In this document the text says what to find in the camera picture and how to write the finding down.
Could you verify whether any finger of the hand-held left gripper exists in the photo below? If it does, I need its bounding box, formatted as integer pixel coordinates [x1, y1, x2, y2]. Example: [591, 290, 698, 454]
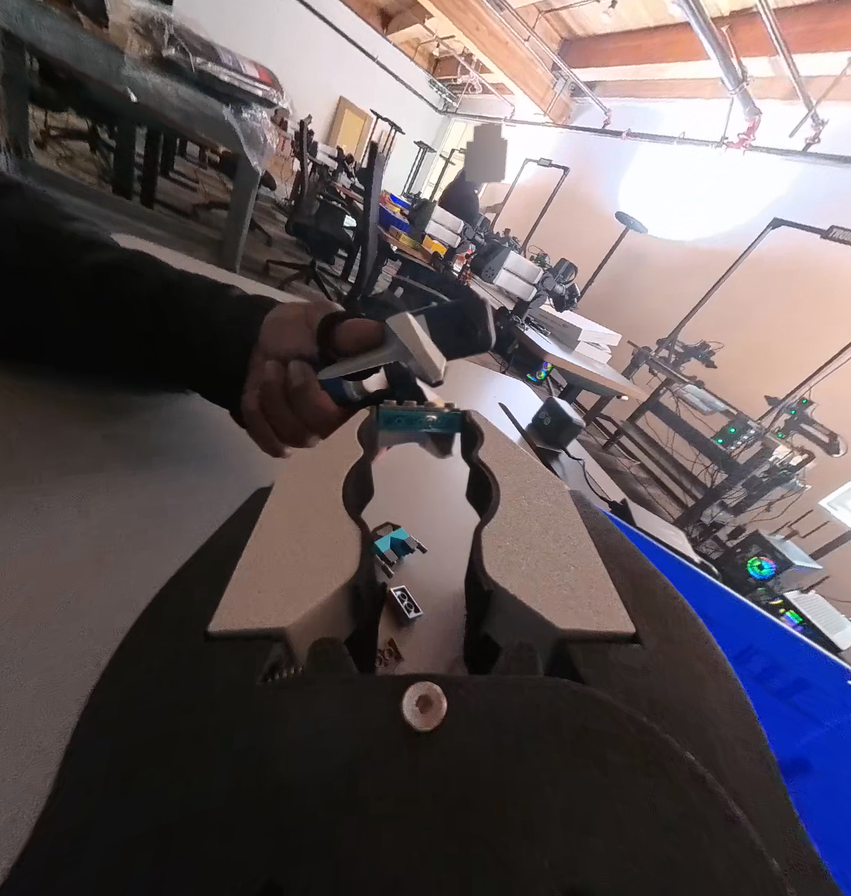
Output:
[385, 313, 449, 387]

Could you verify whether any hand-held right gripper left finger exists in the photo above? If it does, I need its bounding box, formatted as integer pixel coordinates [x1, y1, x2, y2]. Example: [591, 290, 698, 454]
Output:
[208, 413, 383, 674]

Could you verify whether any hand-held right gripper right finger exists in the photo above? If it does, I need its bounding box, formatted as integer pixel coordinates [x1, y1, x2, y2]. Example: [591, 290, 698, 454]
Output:
[462, 412, 639, 676]

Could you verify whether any blue plastic bin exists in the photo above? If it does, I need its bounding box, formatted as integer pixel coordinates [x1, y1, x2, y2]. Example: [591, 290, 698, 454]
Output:
[604, 511, 851, 896]

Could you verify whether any person's left forearm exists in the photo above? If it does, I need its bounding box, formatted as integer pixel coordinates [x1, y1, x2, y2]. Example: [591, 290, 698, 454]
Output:
[0, 168, 279, 421]

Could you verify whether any grey desk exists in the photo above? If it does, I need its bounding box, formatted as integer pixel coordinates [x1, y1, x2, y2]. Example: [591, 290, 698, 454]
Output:
[0, 231, 678, 896]

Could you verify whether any person's left hand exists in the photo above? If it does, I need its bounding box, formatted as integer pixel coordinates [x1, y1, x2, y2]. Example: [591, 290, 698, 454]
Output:
[242, 300, 391, 459]

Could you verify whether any white and black robot unit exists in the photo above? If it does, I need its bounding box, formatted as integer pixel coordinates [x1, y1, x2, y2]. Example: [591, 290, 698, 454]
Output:
[471, 245, 545, 295]
[425, 203, 468, 249]

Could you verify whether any dark flat strip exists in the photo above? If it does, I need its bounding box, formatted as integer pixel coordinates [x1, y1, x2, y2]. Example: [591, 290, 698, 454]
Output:
[499, 402, 538, 449]

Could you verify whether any stack of white flat boxes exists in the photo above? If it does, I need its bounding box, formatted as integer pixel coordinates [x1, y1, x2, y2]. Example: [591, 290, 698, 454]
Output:
[530, 304, 622, 365]

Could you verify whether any wooden top work table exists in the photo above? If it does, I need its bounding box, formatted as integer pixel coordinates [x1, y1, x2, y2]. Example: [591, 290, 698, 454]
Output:
[495, 315, 643, 421]

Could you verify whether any black cube device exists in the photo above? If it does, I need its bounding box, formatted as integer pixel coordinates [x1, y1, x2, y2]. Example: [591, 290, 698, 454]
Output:
[530, 397, 587, 456]

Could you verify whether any black pipe stand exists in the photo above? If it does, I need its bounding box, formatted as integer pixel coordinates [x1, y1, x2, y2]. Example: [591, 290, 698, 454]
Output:
[499, 157, 572, 253]
[653, 217, 851, 365]

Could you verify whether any black office chair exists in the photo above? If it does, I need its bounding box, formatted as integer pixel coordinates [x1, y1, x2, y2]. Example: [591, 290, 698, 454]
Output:
[264, 115, 359, 302]

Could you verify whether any black floor lamp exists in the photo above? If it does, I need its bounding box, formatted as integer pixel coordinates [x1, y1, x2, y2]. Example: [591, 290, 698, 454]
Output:
[578, 210, 649, 302]

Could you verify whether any metal rig with electronics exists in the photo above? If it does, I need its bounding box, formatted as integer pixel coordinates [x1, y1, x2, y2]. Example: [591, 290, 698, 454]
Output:
[607, 336, 850, 547]

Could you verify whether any plastic wrapped dark bundle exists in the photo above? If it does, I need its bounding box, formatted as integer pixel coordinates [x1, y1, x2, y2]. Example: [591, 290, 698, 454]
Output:
[127, 14, 289, 109]

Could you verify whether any grey metal table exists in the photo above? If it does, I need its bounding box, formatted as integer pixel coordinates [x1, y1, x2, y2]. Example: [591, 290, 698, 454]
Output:
[0, 0, 272, 274]

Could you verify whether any black cable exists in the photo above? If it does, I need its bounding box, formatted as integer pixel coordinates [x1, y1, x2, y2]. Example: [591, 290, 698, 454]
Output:
[565, 448, 622, 505]

